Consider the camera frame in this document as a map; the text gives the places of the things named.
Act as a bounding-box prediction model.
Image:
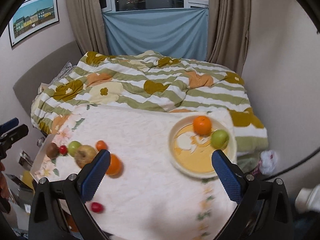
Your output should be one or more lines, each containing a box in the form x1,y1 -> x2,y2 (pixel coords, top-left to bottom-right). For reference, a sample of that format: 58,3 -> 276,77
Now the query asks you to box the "grey headboard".
13,41 -> 82,115

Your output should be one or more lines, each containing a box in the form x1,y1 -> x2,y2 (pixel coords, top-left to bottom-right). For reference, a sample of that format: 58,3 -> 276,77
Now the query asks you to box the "person's left hand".
0,162 -> 10,199

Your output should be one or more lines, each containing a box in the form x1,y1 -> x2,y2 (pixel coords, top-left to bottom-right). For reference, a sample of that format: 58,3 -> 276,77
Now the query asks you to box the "beige curtain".
66,0 -> 109,55
206,0 -> 251,75

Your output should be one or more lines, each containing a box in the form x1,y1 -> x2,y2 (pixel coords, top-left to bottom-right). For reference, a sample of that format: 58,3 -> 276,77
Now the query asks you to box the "red cherry tomato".
91,202 -> 104,213
59,145 -> 68,155

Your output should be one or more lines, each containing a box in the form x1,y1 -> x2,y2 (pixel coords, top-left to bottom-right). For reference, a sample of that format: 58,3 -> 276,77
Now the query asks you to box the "brown kiwi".
46,142 -> 59,159

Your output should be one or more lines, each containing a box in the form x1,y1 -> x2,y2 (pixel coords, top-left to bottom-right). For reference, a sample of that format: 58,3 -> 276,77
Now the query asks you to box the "blue cloth under window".
103,8 -> 208,61

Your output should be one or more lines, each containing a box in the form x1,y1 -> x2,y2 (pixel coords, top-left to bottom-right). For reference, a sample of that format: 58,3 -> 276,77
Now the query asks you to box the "red cherry tomato front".
91,202 -> 104,213

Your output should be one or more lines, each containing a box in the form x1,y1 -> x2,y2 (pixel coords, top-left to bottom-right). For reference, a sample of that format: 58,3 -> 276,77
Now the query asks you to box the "small orange tangerine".
95,140 -> 108,151

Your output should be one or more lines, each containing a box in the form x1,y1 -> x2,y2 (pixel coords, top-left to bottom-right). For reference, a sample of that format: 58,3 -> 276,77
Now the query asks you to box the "small green apple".
210,129 -> 229,150

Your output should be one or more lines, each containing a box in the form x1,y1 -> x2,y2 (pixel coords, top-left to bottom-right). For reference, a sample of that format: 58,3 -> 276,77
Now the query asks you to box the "floral white tablecloth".
34,103 -> 238,240

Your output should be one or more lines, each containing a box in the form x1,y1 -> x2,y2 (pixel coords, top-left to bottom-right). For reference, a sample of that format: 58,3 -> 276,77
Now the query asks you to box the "striped floral green quilt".
30,50 -> 268,156

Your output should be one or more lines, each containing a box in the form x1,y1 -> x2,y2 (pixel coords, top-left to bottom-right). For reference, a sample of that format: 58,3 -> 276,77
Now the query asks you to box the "white plastic bag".
258,150 -> 278,175

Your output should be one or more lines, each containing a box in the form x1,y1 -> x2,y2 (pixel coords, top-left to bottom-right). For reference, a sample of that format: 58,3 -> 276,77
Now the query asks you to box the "large green apple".
67,141 -> 81,157

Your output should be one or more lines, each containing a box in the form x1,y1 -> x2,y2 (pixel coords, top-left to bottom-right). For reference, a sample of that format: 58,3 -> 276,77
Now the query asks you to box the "left beige curtain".
66,0 -> 109,55

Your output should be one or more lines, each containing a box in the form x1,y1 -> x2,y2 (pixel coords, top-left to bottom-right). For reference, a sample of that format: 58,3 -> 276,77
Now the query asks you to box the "large orange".
193,115 -> 212,135
106,153 -> 123,176

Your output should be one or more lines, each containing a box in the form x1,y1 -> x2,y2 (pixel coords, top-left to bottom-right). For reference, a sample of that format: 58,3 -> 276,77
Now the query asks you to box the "yellow red apple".
74,145 -> 97,168

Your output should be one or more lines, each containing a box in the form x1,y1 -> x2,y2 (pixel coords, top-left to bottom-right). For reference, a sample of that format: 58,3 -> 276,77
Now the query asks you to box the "large orange on plate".
193,115 -> 212,135

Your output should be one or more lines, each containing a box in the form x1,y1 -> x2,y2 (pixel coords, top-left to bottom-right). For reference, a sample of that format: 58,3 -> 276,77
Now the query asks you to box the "right beige curtain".
206,0 -> 251,75

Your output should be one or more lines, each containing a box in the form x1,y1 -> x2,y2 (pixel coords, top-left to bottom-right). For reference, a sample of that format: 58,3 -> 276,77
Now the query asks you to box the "cream yellow plate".
168,111 -> 237,179

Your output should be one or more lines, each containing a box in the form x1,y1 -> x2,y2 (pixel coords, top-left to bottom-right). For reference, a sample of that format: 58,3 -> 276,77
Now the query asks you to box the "framed houses picture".
8,0 -> 59,48

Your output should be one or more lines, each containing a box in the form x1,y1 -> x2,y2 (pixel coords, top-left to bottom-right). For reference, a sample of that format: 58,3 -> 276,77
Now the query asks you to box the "black cable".
262,146 -> 320,181

